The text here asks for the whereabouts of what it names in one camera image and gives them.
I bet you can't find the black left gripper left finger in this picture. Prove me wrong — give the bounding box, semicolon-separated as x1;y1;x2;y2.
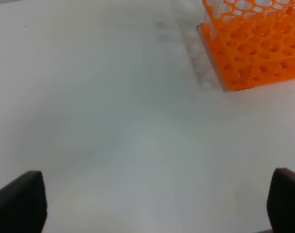
0;170;48;233

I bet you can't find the orange test tube rack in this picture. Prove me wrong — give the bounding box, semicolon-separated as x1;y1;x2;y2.
197;0;295;91

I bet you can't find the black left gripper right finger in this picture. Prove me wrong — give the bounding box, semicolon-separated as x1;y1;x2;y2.
266;168;295;233

